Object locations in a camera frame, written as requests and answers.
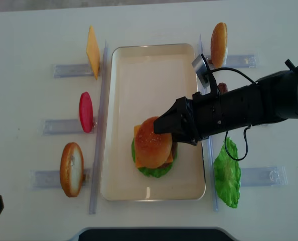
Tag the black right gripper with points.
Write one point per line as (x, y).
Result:
(212, 114)

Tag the sesame top burger bun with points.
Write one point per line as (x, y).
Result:
(152, 149)

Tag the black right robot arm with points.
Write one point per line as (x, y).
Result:
(269, 100)

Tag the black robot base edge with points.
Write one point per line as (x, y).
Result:
(153, 234)

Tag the brown meat patty on burger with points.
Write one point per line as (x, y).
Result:
(172, 156)

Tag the orange cheese slice on burger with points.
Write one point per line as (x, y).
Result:
(137, 161)

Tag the green lettuce leaf on burger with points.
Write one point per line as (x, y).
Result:
(157, 172)

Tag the upright brown meat patty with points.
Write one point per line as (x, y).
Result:
(222, 87)

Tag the upright green lettuce leaf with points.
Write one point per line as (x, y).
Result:
(227, 178)

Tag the clear holder under lettuce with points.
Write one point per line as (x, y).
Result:
(265, 176)

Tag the upright red tomato slice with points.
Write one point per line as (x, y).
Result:
(86, 112)

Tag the clear holder under tomato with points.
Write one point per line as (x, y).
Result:
(61, 127)

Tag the upright bread slice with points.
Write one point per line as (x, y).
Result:
(71, 169)

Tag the upright orange cheese slice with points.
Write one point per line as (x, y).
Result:
(93, 53)

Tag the clear holder under cheese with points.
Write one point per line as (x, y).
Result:
(74, 70)

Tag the clear holder under bread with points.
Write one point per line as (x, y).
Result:
(45, 180)

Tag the cream rectangular metal tray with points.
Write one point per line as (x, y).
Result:
(145, 82)

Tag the clear holder under buns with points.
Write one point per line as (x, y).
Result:
(240, 61)

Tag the upright plain burger bun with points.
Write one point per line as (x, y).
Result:
(219, 45)

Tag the right long clear acrylic rail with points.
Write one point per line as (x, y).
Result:
(210, 147)

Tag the long clear acrylic rail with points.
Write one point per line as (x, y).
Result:
(99, 135)
(210, 147)

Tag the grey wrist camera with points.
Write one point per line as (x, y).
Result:
(200, 68)

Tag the left long clear acrylic rail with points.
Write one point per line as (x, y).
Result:
(99, 135)

